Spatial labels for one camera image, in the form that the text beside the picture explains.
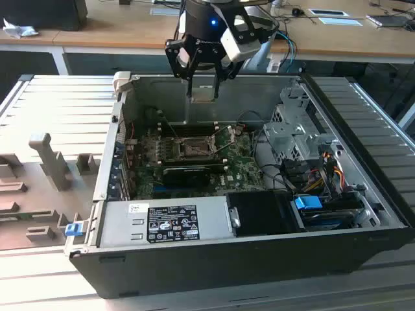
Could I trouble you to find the black plastic fan shroud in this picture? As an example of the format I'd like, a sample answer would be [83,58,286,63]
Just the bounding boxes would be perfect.
[224,190,301,238]

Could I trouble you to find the green motherboard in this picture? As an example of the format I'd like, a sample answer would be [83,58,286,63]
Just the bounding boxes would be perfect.
[129,125,270,200]

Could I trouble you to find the thin wire locking lever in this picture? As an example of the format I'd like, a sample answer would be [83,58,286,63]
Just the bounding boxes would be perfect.
[214,139,238,154]
[160,111,179,141]

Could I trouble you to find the long wooden desk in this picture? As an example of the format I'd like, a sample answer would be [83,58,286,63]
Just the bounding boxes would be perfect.
[0,0,415,65]

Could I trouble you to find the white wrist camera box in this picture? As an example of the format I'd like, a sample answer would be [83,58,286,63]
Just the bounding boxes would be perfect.
[219,27,262,63]

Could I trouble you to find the black open PC case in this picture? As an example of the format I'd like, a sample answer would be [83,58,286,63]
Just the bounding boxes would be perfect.
[64,71,415,301]

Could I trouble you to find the blue cable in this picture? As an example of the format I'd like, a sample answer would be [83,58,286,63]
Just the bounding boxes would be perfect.
[275,30,298,67]

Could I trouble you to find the CPU socket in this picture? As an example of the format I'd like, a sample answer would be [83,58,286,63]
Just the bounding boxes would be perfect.
[176,135,217,160]

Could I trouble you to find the large black box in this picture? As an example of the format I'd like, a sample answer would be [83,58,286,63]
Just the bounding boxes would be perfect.
[0,0,89,32]

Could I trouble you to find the silver metal disk bay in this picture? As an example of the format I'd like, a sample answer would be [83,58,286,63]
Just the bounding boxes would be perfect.
[261,80,345,174]

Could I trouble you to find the crumpled white paper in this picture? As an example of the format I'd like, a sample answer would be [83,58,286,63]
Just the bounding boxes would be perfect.
[2,17,40,40]

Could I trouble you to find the hard disk in blue carrier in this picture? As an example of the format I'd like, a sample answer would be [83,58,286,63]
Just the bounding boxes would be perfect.
[292,195,358,231]

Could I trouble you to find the coloured power wire bundle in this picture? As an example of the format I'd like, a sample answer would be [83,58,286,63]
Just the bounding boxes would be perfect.
[303,163,347,192]

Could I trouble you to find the blue case latch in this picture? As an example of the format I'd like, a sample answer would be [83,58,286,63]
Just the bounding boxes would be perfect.
[64,222,82,237]

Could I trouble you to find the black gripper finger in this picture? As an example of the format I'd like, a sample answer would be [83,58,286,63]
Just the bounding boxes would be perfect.
[213,59,243,98]
[165,38,197,98]

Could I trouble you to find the grey power supply unit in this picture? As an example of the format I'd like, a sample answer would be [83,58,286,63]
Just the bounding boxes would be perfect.
[98,196,235,249]

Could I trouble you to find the black graphics card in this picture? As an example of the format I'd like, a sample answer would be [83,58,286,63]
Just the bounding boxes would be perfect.
[161,165,212,188]

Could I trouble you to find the grey parts rack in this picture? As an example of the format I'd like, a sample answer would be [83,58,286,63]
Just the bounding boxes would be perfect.
[0,132,105,251]

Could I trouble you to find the green RAM stick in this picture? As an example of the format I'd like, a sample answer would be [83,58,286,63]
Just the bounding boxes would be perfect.
[0,210,55,222]

